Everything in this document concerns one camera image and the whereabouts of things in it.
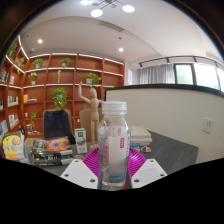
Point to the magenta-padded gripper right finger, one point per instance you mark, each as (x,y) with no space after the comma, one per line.
(150,171)

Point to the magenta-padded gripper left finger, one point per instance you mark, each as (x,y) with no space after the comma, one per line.
(77,171)

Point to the clear plastic water bottle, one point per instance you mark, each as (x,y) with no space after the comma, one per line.
(113,146)

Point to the small colourful badge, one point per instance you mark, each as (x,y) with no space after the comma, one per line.
(145,149)

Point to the green and white carton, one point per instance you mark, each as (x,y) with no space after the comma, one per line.
(81,140)

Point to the stack of dark books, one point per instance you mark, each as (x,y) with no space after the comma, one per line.
(50,150)

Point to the stack of white books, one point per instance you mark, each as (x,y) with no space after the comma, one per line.
(140,135)

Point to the light wooden chair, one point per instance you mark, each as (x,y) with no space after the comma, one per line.
(85,121)

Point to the dark office chair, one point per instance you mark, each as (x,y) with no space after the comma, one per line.
(56,125)

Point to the wooden artist mannequin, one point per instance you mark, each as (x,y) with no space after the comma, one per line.
(94,113)

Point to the stack of colourful books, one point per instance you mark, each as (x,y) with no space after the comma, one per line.
(13,146)

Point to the grey curtain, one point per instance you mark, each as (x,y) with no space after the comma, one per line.
(156,74)

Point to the orange wooden shelf unit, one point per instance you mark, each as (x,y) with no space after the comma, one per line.
(66,73)

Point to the window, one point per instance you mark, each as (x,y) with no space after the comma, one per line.
(203,75)

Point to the round recessed ceiling light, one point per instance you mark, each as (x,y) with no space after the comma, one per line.
(120,49)
(40,41)

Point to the ceiling air vent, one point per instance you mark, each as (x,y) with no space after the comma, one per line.
(111,26)

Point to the branched ceiling lamp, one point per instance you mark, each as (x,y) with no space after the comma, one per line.
(106,6)

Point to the white wall socket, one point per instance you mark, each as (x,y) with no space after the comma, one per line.
(208,125)

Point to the black ceiling track rail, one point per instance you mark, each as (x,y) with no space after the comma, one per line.
(180,59)

